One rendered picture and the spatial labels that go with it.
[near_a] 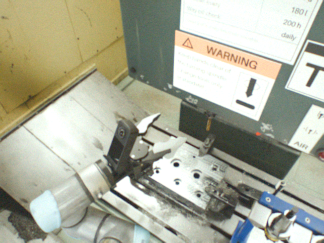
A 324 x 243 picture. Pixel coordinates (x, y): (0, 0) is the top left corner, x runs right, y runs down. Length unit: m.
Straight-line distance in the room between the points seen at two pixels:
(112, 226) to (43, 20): 1.13
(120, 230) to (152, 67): 0.36
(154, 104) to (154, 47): 1.49
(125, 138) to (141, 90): 1.52
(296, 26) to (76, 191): 0.47
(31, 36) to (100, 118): 0.59
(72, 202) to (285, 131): 0.41
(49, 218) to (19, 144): 1.04
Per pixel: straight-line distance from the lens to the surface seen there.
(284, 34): 0.34
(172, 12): 0.39
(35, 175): 1.51
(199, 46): 0.39
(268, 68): 0.36
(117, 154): 0.55
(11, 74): 1.47
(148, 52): 0.45
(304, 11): 0.33
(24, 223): 1.50
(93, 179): 0.56
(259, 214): 0.80
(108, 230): 0.62
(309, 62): 0.35
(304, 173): 1.76
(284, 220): 0.75
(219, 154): 1.26
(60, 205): 0.56
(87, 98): 1.70
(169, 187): 1.04
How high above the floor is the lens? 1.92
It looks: 48 degrees down
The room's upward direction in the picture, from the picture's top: straight up
